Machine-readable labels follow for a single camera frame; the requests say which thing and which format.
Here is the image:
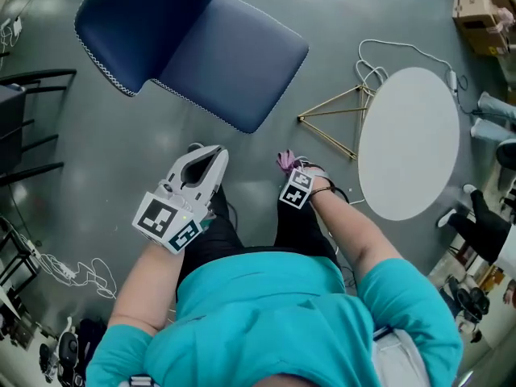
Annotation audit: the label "black metal rack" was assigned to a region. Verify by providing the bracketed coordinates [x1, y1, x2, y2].
[0, 214, 42, 310]

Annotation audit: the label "tangled white cable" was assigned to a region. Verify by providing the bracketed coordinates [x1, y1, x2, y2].
[22, 235, 119, 300]

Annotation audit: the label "person's right forearm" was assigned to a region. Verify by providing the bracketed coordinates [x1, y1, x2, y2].
[308, 186, 405, 282]

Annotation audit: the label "white charger with cable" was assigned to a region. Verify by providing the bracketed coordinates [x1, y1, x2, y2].
[0, 15, 24, 56]

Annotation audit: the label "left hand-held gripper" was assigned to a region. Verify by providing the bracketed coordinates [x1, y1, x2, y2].
[131, 143, 230, 256]

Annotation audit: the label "long white cable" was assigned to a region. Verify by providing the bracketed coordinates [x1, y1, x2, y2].
[354, 38, 460, 96]

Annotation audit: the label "white power adapter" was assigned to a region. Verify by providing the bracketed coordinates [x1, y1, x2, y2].
[444, 69, 460, 94]

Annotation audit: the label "teal shirt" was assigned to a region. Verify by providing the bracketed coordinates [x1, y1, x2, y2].
[85, 252, 464, 387]

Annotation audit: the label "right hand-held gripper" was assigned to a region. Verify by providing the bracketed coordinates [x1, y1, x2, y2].
[278, 160, 335, 210]

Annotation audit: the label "person's left forearm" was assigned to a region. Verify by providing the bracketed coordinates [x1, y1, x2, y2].
[107, 238, 187, 336]

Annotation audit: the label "black slatted chair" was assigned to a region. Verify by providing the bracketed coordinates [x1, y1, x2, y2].
[0, 68, 78, 188]

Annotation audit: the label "cardboard box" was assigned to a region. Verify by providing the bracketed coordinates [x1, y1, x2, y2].
[451, 0, 516, 56]

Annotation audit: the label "black trousers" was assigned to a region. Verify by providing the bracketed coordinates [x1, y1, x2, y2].
[176, 183, 340, 298]

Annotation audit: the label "white round table top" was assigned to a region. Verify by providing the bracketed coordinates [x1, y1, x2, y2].
[357, 67, 461, 222]

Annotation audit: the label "blue upholstered chair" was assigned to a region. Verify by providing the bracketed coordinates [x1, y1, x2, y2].
[73, 0, 310, 135]

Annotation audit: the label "gold wire table frame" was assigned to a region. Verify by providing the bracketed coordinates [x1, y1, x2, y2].
[297, 83, 378, 161]

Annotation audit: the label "grey shoulder strap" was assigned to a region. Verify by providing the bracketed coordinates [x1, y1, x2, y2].
[370, 324, 431, 387]

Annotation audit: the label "pink cloth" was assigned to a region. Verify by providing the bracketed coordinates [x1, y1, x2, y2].
[276, 149, 308, 176]

